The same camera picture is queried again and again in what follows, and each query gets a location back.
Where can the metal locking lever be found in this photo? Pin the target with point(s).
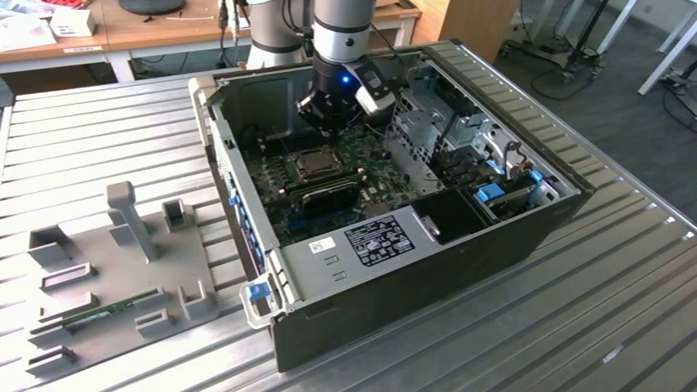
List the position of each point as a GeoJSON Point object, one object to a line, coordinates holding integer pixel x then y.
{"type": "Point", "coordinates": [359, 116]}
{"type": "Point", "coordinates": [284, 146]}

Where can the silver CPU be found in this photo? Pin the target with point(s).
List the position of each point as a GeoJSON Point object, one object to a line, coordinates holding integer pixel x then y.
{"type": "Point", "coordinates": [316, 161]}

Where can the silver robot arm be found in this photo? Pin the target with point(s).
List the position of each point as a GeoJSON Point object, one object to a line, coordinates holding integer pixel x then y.
{"type": "Point", "coordinates": [343, 24]}

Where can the CPU socket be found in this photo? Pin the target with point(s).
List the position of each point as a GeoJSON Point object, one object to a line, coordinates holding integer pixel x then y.
{"type": "Point", "coordinates": [295, 167]}

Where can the green motherboard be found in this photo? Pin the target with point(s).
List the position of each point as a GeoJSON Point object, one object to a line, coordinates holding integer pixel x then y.
{"type": "Point", "coordinates": [382, 163]}

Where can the metal drive cage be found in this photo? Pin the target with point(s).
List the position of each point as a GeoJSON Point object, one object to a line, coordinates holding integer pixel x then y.
{"type": "Point", "coordinates": [419, 122]}

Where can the installed RAM stick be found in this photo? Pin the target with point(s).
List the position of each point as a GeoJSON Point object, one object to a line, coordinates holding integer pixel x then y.
{"type": "Point", "coordinates": [322, 185]}

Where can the wooden cabinet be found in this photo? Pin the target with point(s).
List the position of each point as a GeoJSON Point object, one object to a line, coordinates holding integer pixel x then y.
{"type": "Point", "coordinates": [474, 24]}

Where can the wooden desk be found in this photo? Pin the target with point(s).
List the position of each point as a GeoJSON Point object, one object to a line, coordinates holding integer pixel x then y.
{"type": "Point", "coordinates": [163, 28]}

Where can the blue disk carrier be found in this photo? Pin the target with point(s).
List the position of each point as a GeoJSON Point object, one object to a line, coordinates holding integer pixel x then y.
{"type": "Point", "coordinates": [490, 192]}

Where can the grey power supply unit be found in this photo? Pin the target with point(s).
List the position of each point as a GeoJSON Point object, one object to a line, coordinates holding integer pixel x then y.
{"type": "Point", "coordinates": [327, 265]}

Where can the silver disk bay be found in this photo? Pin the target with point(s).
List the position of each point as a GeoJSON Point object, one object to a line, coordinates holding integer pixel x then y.
{"type": "Point", "coordinates": [512, 202]}

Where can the black round object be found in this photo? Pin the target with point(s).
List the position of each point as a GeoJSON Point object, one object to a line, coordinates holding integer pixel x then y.
{"type": "Point", "coordinates": [150, 6]}

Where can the blue plastic clip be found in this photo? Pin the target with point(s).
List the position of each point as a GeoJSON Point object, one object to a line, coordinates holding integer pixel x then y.
{"type": "Point", "coordinates": [536, 176]}

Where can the blue case latch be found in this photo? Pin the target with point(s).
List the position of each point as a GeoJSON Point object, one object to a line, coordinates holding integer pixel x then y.
{"type": "Point", "coordinates": [258, 293]}

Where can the black rolling stand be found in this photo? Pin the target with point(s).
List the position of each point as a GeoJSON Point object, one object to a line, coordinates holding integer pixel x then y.
{"type": "Point", "coordinates": [586, 41]}

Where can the black open PC case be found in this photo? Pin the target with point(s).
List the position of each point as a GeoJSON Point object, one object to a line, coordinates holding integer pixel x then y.
{"type": "Point", "coordinates": [408, 306]}

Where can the white cardboard box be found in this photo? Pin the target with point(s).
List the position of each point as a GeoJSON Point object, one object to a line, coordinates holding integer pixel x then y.
{"type": "Point", "coordinates": [74, 22]}

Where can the white table leg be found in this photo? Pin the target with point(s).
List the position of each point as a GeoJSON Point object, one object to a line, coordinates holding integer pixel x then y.
{"type": "Point", "coordinates": [616, 26]}

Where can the grey parts rack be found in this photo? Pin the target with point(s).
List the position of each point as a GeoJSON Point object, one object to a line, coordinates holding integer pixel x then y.
{"type": "Point", "coordinates": [108, 277]}

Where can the white plastic bag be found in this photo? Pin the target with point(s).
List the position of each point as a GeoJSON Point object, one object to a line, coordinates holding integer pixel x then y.
{"type": "Point", "coordinates": [22, 34]}

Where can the white table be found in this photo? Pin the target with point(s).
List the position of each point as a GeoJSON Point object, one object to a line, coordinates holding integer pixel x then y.
{"type": "Point", "coordinates": [668, 61]}

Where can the green RAM stick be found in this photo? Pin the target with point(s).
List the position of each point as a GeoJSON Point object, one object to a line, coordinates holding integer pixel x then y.
{"type": "Point", "coordinates": [98, 314]}

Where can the white tape strip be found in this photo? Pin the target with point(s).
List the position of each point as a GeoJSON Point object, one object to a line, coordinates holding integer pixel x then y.
{"type": "Point", "coordinates": [612, 354]}

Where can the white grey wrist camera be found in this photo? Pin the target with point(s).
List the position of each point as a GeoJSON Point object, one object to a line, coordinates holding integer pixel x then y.
{"type": "Point", "coordinates": [376, 96]}

